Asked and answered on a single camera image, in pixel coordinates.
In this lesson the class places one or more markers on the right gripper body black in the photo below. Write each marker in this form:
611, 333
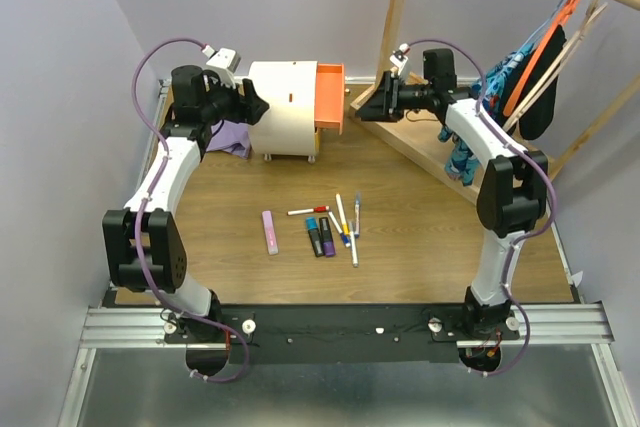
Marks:
413, 97

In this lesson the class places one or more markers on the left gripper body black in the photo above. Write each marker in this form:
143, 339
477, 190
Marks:
225, 103

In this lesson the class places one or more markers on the round cream drawer organizer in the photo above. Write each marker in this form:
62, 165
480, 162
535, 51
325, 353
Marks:
305, 98

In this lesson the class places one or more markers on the blue patterned pen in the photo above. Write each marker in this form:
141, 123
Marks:
357, 205

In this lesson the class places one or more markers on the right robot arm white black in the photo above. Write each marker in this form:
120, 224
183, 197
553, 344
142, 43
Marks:
513, 193

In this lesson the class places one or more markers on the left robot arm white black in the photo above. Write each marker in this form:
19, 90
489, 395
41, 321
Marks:
144, 249

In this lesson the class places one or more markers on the purple cloth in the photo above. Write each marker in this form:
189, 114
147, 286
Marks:
229, 137

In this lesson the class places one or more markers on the wooden clothes rack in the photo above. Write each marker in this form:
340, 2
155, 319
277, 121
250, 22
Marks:
417, 141

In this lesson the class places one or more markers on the blue patterned garment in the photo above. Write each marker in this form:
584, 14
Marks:
462, 162

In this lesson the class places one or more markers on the black garment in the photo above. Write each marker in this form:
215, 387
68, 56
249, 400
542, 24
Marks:
535, 121

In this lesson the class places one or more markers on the red capped white marker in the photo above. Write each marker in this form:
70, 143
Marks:
308, 211

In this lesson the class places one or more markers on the blue capped black highlighter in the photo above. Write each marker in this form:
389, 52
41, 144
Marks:
314, 236

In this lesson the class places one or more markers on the pink highlighter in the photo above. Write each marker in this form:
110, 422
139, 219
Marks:
269, 231

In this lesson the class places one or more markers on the blue capped white marker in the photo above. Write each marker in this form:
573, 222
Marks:
345, 239

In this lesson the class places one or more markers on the purple capped black highlighter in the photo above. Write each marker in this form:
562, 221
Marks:
326, 237

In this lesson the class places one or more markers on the orange plastic hanger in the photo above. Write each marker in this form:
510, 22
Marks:
519, 102

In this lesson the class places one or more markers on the beige wooden hanger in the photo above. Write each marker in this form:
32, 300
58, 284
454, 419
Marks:
547, 61

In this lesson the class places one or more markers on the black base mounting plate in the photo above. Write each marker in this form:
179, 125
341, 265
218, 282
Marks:
336, 334

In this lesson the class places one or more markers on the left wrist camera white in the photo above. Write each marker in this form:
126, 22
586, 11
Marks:
223, 62

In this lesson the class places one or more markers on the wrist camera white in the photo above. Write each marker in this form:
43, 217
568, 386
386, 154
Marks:
400, 62
223, 62

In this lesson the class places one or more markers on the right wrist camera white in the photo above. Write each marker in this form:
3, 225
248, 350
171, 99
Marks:
400, 62

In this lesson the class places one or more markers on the blue wire hanger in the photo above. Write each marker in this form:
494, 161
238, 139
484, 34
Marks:
559, 15

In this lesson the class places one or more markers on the aluminium frame rail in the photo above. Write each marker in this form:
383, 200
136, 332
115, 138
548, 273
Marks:
419, 243

